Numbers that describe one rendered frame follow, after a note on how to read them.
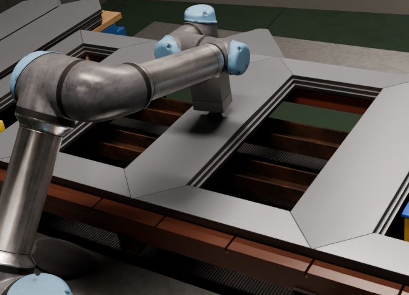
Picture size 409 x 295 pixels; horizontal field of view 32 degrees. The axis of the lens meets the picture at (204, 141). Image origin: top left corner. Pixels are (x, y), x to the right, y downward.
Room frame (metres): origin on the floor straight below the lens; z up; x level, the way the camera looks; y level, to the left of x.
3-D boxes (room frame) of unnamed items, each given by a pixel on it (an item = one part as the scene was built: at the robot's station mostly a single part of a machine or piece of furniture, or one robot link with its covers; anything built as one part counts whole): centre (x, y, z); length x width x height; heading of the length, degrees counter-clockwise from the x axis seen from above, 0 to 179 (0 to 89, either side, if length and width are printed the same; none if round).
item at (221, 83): (1.64, -0.04, 0.94); 0.10 x 0.09 x 0.16; 152
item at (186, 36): (1.54, 0.01, 1.10); 0.11 x 0.11 x 0.08; 51
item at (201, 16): (1.63, -0.03, 1.10); 0.09 x 0.08 x 0.11; 141
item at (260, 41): (2.23, -0.17, 0.77); 0.45 x 0.20 x 0.04; 54
